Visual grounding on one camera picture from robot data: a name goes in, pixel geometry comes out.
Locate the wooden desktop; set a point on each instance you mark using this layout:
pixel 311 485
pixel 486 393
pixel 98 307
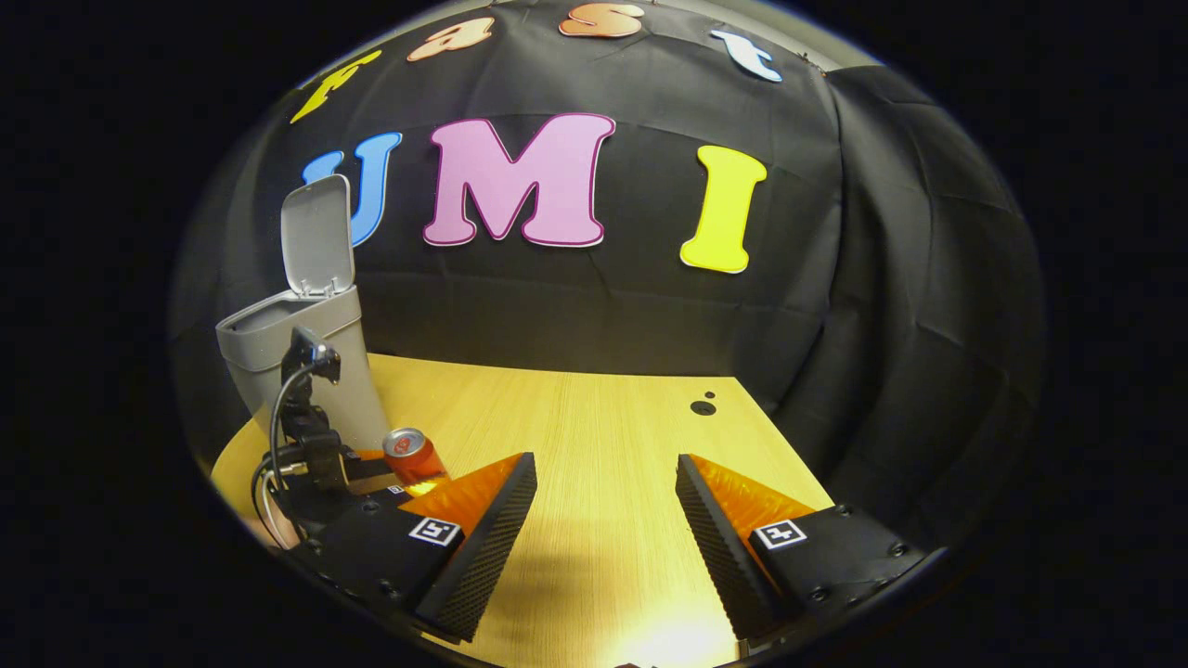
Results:
pixel 594 445

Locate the red pop can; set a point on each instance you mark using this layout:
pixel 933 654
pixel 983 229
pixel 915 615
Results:
pixel 413 459

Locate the black backdrop cloth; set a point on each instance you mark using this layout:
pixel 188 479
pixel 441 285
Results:
pixel 650 306

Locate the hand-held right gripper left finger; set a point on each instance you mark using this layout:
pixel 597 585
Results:
pixel 487 557

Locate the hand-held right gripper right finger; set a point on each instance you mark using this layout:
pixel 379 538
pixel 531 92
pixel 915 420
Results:
pixel 719 557

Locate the grey desktop garbage bin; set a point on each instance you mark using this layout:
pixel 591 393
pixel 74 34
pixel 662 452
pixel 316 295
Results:
pixel 357 390

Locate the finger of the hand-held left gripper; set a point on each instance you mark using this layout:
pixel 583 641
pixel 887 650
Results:
pixel 369 456

